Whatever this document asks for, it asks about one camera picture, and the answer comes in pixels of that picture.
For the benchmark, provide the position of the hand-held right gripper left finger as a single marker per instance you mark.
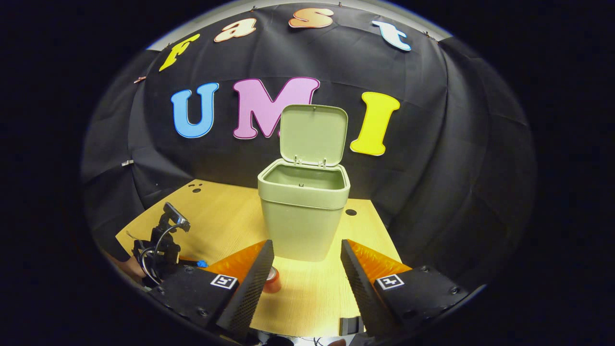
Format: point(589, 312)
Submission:
point(254, 293)

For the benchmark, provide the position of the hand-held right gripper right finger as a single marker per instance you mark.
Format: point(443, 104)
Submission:
point(362, 293)

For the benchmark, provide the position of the red pop can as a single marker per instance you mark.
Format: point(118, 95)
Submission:
point(273, 283)

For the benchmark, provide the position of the green desktop garbage bin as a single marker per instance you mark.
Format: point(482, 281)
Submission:
point(300, 226)

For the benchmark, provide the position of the wooden desktop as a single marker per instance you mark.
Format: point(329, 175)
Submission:
point(226, 216)

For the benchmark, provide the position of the black backdrop cloth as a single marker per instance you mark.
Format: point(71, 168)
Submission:
point(432, 144)

